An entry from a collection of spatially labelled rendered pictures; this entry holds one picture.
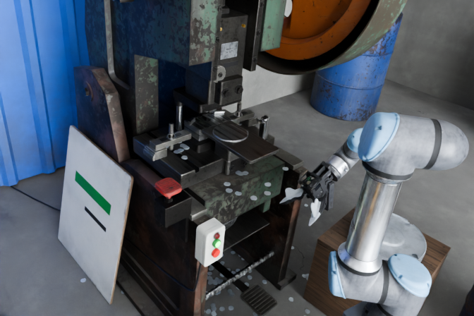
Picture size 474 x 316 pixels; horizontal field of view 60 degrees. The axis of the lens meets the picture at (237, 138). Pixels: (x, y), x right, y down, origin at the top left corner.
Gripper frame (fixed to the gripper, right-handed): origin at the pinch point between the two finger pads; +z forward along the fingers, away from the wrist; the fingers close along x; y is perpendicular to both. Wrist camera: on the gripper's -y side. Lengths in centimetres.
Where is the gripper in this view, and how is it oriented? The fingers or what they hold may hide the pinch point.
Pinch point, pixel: (293, 216)
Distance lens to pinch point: 140.4
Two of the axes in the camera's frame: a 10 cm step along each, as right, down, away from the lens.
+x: 5.4, 3.4, -7.7
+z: -7.2, 6.6, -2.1
